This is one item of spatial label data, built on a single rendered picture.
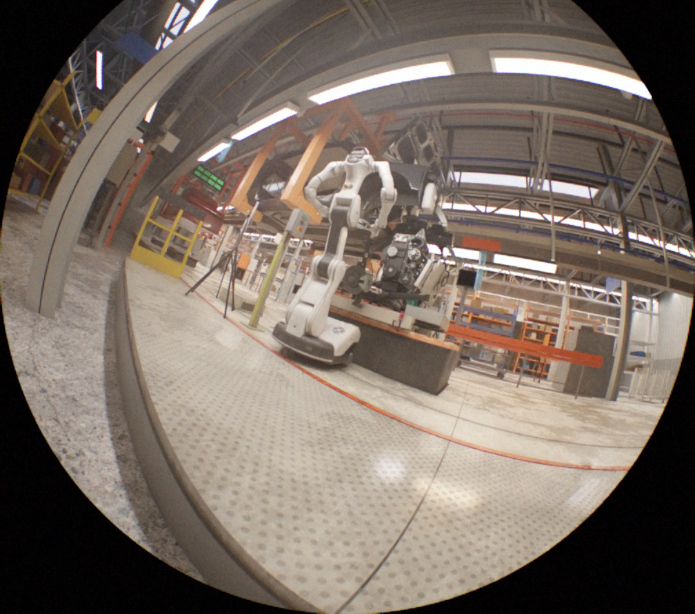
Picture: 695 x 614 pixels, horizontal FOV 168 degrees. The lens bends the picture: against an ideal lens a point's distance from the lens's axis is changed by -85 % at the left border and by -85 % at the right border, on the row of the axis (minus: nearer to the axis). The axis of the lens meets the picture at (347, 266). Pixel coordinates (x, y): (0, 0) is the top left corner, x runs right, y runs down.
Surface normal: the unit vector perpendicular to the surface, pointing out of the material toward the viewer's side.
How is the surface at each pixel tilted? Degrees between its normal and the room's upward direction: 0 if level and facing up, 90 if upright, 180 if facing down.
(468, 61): 180
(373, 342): 90
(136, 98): 90
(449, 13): 180
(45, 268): 90
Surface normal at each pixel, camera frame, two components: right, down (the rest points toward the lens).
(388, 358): -0.51, -0.35
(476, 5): -0.33, 0.92
